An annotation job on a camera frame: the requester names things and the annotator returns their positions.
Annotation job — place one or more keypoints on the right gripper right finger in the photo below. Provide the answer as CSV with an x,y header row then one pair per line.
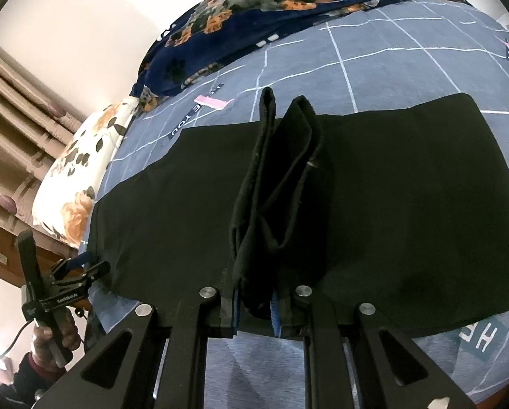
x,y
366,363

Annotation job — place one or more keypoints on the blue grid bed sheet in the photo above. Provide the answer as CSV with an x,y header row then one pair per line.
x,y
389,58

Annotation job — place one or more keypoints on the white floral pillow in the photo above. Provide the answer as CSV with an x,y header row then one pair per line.
x,y
64,200

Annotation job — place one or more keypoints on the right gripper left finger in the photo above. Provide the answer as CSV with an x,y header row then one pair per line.
x,y
142,363

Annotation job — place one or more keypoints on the brown wooden bed frame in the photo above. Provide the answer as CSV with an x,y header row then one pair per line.
x,y
48,251

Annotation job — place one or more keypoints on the person's left hand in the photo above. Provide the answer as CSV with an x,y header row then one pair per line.
x,y
43,340

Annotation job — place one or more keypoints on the black pants orange lining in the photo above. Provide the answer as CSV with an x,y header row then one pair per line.
x,y
405,209

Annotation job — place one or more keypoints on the navy dog print blanket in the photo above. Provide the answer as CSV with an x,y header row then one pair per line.
x,y
215,33

